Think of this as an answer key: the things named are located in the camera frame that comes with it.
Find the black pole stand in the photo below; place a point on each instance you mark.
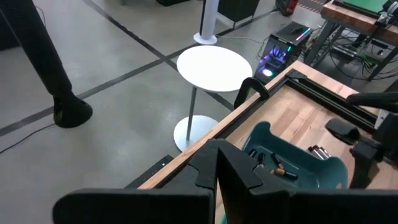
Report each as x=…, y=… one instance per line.
x=37, y=46

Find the black copper-top AA battery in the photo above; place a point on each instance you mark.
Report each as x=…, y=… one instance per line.
x=286, y=174
x=252, y=152
x=276, y=160
x=261, y=158

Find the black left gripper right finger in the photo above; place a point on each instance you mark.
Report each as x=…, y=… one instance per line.
x=311, y=208

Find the red and black device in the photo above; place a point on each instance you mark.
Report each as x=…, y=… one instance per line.
x=287, y=6

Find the white pole stand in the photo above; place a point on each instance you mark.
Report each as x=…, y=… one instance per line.
x=210, y=18

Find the black equipment box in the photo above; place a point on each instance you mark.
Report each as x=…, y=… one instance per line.
x=237, y=9

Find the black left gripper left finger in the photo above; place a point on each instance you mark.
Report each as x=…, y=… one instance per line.
x=140, y=208

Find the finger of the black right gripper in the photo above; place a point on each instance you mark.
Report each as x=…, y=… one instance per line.
x=342, y=130
x=373, y=100

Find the white round side table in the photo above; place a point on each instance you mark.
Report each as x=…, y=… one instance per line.
x=214, y=68

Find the silver red-tipped AA battery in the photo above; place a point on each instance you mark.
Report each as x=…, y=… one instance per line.
x=324, y=151

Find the wooden workbench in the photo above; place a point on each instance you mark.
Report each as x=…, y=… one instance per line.
x=351, y=20

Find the blue-teal plastic bin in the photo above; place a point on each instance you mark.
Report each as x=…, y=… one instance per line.
x=311, y=174

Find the black table clamp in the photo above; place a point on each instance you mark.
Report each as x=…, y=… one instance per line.
x=248, y=84

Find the black computer with coloured lights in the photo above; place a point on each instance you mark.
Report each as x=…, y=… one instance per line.
x=280, y=46

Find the batteries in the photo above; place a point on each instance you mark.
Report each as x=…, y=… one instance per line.
x=314, y=152

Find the green mat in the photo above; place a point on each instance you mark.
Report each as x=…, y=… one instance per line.
x=367, y=4

